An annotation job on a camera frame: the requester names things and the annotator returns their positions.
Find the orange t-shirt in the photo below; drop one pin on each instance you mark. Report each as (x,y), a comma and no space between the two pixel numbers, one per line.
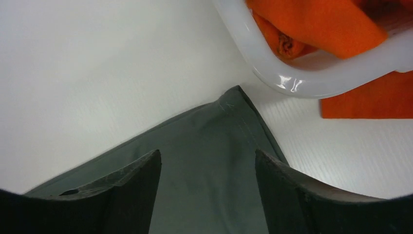
(345,28)

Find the white plastic basket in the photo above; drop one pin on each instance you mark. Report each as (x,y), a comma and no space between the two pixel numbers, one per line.
(320,74)

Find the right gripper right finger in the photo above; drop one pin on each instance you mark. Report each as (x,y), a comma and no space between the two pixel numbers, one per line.
(295,203)

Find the dark grey t-shirt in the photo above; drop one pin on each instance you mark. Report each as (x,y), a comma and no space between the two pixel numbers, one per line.
(208,182)

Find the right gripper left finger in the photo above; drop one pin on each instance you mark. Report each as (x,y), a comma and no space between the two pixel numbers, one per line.
(118,203)

